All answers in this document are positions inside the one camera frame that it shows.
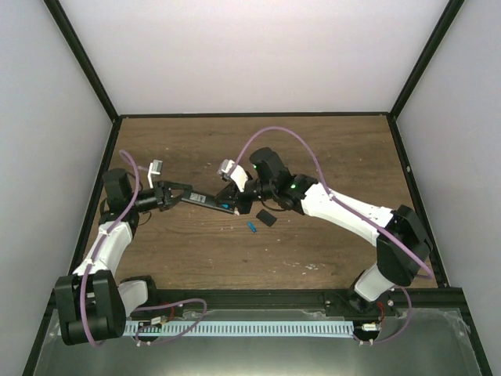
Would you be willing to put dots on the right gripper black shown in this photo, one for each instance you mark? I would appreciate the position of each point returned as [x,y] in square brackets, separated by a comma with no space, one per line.
[232,189]

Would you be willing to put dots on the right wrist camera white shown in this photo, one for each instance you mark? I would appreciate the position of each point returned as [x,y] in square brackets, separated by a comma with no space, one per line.
[230,171]

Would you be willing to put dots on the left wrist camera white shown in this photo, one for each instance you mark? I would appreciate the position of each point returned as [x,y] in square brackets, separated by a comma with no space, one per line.
[154,169]

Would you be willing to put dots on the light blue slotted cable duct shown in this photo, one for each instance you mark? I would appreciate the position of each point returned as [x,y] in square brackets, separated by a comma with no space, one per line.
[321,329]

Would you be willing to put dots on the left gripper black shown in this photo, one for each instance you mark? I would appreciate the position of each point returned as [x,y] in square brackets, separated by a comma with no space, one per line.
[166,188]

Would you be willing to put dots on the black battery cover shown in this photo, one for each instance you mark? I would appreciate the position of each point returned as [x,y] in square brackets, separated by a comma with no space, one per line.
[266,217]

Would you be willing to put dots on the black remote control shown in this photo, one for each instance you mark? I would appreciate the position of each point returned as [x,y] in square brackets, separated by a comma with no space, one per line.
[205,200]

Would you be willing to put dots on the black frame post left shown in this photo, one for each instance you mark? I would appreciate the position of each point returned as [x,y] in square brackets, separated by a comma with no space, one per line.
[68,32]

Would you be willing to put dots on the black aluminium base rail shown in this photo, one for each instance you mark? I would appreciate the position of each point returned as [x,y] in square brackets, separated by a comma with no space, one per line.
[335,302]

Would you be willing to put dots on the black frame post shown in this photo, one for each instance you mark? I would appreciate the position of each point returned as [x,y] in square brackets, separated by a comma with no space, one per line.
[440,30]
[68,32]

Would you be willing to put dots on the black frame post right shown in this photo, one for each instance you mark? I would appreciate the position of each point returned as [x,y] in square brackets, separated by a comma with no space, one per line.
[440,30]

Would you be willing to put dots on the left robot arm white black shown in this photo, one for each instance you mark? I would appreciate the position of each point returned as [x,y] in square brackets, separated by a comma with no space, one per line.
[91,306]

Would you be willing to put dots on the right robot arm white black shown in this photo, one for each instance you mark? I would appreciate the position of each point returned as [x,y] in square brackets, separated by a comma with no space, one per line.
[399,237]

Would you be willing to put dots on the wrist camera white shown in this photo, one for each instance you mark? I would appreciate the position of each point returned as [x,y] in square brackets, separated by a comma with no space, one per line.
[230,171]
[154,169]

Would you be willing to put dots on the metal front plate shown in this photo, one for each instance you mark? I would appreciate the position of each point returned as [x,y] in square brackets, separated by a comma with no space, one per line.
[425,342]

